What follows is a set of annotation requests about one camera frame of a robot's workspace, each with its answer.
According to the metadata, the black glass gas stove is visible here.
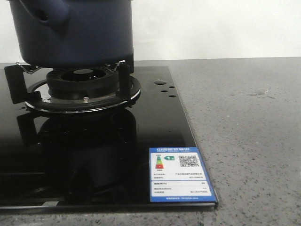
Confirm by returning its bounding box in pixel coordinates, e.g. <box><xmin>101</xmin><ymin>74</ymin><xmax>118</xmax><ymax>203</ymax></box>
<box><xmin>0</xmin><ymin>65</ymin><xmax>218</xmax><ymax>213</ymax></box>

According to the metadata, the dark blue cooking pot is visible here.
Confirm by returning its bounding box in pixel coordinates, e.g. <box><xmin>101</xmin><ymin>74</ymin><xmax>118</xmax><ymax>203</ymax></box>
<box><xmin>9</xmin><ymin>0</ymin><xmax>134</xmax><ymax>68</ymax></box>

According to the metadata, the black right gas burner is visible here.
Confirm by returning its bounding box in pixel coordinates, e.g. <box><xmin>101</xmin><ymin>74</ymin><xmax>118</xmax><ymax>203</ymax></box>
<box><xmin>46</xmin><ymin>66</ymin><xmax>119</xmax><ymax>100</ymax></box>

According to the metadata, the blue energy label sticker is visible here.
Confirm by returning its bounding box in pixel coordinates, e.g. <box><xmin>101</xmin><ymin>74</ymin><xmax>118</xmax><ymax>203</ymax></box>
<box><xmin>149</xmin><ymin>147</ymin><xmax>217</xmax><ymax>204</ymax></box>

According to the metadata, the black right pot support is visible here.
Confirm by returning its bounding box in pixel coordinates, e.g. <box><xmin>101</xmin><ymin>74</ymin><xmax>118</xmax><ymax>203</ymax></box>
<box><xmin>4</xmin><ymin>61</ymin><xmax>141</xmax><ymax>114</ymax></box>

